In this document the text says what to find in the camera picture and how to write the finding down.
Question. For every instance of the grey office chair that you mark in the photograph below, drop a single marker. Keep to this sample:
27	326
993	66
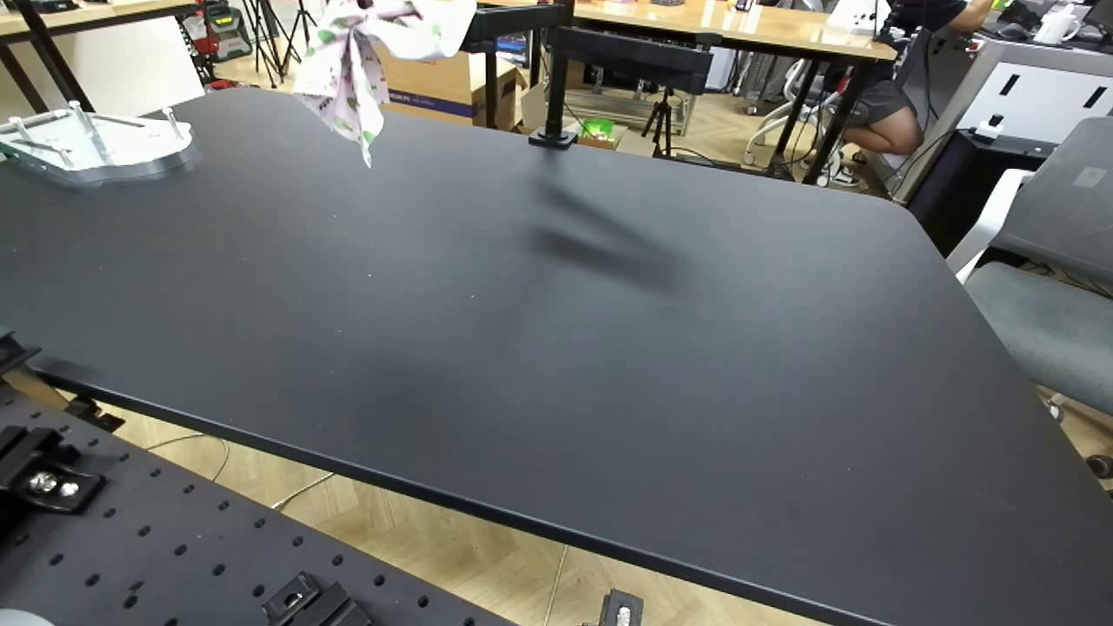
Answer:
1049	273

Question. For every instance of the silver bolt mounting bracket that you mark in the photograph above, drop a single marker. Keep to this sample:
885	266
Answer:
49	479

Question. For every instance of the white patterned cloth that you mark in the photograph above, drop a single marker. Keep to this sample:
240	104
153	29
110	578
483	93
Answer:
369	54

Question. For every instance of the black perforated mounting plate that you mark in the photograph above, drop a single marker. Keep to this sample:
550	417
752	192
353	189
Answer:
151	543

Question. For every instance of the black camera tripod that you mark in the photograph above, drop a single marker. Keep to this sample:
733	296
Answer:
662	124

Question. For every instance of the black metal frame stand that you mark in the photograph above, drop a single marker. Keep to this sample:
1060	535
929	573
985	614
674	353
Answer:
627	56

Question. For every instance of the seated person in black shirt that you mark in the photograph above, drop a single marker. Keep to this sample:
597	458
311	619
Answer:
898	105

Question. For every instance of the long wooden desk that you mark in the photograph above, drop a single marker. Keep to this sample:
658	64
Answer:
742	29

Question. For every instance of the grey metal cabinet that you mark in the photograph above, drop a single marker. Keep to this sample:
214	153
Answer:
1022	105

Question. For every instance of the small cardboard box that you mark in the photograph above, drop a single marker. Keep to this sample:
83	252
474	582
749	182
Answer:
447	90

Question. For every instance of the small silver bolt clamp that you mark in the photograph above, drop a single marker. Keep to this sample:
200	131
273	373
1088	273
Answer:
625	609

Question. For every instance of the white flat panel board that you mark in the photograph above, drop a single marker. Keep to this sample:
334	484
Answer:
127	64

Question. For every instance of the black bracket with slot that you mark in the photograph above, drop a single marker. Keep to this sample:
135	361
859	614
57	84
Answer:
316	603

